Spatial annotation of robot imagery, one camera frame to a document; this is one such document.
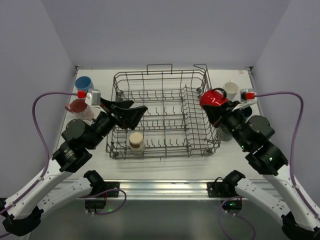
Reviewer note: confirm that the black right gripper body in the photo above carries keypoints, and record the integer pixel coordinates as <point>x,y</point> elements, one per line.
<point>225,115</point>

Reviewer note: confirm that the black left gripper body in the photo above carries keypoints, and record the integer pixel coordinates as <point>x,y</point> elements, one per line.
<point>113,114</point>

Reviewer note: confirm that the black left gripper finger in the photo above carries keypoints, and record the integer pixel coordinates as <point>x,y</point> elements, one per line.
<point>129,118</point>
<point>107,104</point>

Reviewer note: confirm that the red mug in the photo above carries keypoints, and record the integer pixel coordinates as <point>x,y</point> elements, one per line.
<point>214,97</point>

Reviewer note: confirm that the dark grey mug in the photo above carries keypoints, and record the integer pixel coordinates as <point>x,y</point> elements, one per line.
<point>224,135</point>

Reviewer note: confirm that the pink ghost pattern mug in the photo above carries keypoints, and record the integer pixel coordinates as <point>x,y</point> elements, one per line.
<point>80,109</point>

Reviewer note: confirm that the blue plastic tumbler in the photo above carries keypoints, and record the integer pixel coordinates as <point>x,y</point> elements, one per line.
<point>84,83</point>

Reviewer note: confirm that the cream and brown mug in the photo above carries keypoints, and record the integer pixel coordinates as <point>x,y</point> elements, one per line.
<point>137,143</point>

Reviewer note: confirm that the white faceted ceramic mug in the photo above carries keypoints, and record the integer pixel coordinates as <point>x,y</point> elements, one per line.
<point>231,89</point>

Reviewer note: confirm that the dark green mug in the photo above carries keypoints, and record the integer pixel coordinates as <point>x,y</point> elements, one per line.
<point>247,111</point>

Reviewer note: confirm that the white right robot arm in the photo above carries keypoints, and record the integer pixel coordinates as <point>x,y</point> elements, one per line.
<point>296,219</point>

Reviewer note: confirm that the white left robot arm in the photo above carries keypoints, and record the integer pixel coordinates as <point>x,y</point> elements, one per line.
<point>24,210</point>

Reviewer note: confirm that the left black controller box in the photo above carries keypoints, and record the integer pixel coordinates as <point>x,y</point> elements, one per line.
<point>94,205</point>

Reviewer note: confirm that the black controller box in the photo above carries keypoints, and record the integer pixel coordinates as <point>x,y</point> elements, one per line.
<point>233,206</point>
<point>94,205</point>

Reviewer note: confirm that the right black controller box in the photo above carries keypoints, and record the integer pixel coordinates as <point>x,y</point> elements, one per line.
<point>233,206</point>

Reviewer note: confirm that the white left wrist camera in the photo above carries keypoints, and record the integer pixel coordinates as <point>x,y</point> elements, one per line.
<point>93,98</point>

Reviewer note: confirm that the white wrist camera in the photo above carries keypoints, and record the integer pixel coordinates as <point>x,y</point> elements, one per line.
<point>93,98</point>
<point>247,99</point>

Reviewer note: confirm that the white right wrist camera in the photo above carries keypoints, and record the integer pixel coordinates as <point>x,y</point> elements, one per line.
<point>247,99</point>

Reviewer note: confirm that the grey wire dish rack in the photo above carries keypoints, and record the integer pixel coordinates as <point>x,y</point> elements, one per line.
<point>174,124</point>

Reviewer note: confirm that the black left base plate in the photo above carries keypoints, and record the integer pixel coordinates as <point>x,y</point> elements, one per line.
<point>106,189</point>

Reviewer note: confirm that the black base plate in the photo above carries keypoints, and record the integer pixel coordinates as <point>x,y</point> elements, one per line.
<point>218,189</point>
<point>106,189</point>

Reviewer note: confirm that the aluminium mounting rail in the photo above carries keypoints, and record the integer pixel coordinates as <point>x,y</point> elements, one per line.
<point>165,190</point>

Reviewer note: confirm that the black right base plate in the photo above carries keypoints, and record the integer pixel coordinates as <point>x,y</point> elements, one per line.
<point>218,189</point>

